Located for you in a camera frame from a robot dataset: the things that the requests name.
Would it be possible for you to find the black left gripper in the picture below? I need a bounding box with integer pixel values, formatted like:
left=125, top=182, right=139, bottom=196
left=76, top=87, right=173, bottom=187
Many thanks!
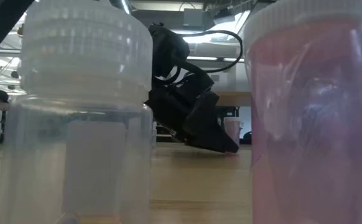
left=146, top=62, right=239, bottom=154

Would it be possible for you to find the ceiling light tube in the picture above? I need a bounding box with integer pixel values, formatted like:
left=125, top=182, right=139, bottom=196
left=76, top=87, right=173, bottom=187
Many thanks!
left=185, top=55, right=244, bottom=62

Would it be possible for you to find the grey ceiling box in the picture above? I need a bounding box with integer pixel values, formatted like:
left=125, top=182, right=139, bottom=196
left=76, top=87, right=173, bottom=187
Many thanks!
left=183, top=7, right=204, bottom=27

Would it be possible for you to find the clear bottle translucent cap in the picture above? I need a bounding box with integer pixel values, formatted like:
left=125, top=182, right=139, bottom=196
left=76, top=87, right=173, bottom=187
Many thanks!
left=0, top=0, right=154, bottom=224

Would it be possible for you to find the white metal rack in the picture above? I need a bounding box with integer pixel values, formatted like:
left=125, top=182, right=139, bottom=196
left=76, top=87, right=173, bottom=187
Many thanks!
left=0, top=57, right=26, bottom=96

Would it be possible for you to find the wooden shelf black frame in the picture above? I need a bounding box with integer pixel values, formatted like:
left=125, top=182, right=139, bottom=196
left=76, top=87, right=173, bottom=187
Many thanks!
left=213, top=90, right=252, bottom=147

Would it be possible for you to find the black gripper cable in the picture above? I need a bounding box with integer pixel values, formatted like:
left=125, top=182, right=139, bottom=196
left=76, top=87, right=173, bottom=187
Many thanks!
left=180, top=29, right=244, bottom=74

